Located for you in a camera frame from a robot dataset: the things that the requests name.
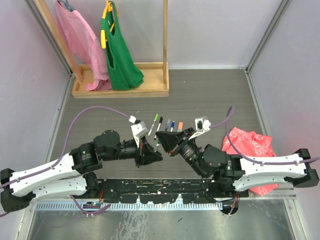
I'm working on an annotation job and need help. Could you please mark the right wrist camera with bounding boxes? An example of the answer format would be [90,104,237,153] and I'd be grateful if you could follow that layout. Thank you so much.
[189,116,211,140]

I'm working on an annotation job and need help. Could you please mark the wooden clothes rack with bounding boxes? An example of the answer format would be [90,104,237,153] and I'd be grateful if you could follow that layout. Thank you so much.
[35,0,170,99]

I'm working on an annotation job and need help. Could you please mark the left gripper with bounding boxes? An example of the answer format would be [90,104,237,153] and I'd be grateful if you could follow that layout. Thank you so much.
[102,133,163,166]

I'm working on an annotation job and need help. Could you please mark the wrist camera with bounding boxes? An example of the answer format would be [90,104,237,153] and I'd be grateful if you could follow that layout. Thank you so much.
[189,116,211,140]
[128,115,148,148]

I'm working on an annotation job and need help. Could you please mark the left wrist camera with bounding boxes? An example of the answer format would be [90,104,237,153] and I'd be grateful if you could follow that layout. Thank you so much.
[128,115,148,148]

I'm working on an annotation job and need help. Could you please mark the grey slotted cable duct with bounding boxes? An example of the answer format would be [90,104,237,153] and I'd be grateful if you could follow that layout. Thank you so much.
[35,201,223,211]

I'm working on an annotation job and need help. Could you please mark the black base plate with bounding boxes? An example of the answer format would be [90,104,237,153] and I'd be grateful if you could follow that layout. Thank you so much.
[84,178,250,204]

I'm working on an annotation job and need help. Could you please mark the green tank top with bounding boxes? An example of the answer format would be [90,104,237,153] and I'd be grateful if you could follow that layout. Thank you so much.
[100,1,145,91]

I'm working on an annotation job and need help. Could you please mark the yellow hanger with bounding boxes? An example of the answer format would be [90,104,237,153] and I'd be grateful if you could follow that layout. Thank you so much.
[100,0,120,49]

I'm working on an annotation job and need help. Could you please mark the white pen green tip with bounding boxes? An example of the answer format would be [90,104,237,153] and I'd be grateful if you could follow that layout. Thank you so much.
[148,120,157,137]

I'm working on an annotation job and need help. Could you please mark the black white marker pen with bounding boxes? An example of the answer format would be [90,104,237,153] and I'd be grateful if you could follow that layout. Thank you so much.
[153,116,163,140]

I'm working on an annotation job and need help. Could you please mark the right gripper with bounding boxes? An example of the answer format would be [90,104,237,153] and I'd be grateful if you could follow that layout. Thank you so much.
[153,129,204,180]

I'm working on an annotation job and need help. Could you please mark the pink shirt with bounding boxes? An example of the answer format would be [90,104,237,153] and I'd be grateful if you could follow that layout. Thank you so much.
[55,1,112,91]

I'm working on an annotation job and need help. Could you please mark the orange highlighter cap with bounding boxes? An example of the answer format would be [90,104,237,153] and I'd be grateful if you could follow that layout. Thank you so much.
[177,122,184,132]

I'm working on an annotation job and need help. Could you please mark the red patterned cloth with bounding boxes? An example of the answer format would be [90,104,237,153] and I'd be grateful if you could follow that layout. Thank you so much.
[222,127,279,196]

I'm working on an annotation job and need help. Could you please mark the blue grey hanger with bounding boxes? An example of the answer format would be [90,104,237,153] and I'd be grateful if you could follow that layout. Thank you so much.
[57,0,75,12]

